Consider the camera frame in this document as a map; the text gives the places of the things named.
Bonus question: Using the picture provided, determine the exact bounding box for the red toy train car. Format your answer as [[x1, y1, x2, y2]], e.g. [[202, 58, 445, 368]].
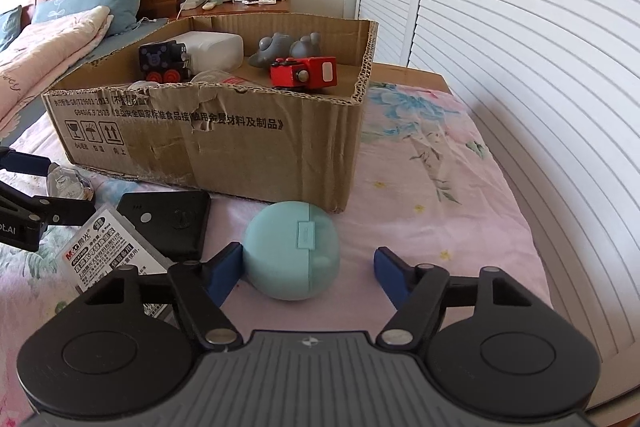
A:
[[270, 56, 337, 94]]

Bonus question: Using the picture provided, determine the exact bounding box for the pink quilt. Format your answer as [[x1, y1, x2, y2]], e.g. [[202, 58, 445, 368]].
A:
[[0, 5, 115, 135]]

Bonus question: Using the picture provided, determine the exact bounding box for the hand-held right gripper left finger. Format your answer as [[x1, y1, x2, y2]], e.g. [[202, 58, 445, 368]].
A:
[[107, 242, 245, 353]]

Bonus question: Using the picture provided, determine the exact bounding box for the wooden nightstand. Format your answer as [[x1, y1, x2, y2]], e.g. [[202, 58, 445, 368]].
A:
[[179, 0, 292, 18]]

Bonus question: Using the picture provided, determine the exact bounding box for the black power bank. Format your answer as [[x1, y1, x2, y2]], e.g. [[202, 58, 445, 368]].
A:
[[116, 191, 212, 260]]

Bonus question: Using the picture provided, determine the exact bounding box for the blue bed sheet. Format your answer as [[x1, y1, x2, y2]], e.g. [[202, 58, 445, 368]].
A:
[[0, 17, 171, 148]]

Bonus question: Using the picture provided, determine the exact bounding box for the black toy train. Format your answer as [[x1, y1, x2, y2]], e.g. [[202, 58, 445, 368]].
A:
[[138, 41, 193, 85]]

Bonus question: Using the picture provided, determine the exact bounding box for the clear labelled plastic box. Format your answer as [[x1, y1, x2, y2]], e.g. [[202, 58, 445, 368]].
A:
[[70, 202, 173, 320]]

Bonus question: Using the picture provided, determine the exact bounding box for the white plastic container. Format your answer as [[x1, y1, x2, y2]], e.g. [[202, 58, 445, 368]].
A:
[[167, 32, 245, 72]]

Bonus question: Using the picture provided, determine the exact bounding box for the grey toy elephant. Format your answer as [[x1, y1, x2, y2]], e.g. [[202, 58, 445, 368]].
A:
[[248, 32, 323, 68]]

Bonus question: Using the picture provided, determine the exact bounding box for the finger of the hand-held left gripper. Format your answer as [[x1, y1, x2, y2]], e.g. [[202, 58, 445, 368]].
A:
[[0, 179, 97, 227], [0, 147, 52, 178]]

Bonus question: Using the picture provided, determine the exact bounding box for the pink floral tablecloth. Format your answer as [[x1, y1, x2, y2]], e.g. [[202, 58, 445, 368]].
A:
[[0, 77, 553, 343]]

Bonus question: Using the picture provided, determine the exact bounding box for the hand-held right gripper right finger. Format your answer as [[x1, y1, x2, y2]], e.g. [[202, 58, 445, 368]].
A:
[[374, 247, 521, 353]]

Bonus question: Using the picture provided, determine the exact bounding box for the crumpled clear plastic bag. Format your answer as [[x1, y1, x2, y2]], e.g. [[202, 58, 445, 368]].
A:
[[45, 164, 96, 202]]

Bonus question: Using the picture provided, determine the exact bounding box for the teal round case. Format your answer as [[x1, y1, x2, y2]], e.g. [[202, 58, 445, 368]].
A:
[[242, 201, 342, 303]]

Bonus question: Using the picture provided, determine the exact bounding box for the brown cardboard box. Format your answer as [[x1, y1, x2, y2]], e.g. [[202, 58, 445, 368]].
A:
[[41, 13, 379, 214]]

